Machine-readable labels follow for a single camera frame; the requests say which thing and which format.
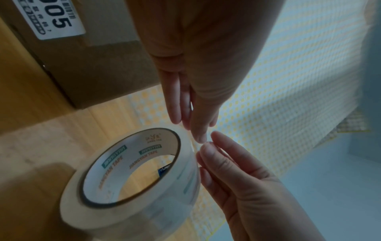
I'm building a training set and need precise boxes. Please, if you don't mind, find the person's right hand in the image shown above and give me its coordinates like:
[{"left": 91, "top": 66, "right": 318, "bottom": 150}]
[{"left": 195, "top": 131, "right": 328, "bottom": 241}]

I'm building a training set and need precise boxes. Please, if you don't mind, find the clear tape roll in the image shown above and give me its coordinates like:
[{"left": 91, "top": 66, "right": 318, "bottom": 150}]
[{"left": 59, "top": 124, "right": 201, "bottom": 239}]

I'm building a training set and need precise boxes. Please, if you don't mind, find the person's left hand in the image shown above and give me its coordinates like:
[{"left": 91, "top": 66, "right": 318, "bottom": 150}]
[{"left": 125, "top": 0, "right": 288, "bottom": 144}]

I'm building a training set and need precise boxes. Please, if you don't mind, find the brown cardboard box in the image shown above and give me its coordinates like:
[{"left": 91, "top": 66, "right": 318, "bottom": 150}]
[{"left": 0, "top": 0, "right": 163, "bottom": 110}]

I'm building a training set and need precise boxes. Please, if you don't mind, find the yellow checkered cloth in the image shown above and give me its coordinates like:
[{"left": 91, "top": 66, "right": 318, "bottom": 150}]
[{"left": 125, "top": 0, "right": 371, "bottom": 241}]

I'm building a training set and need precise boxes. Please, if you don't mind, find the blue tape dispenser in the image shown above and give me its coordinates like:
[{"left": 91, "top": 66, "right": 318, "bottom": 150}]
[{"left": 157, "top": 162, "right": 175, "bottom": 177}]

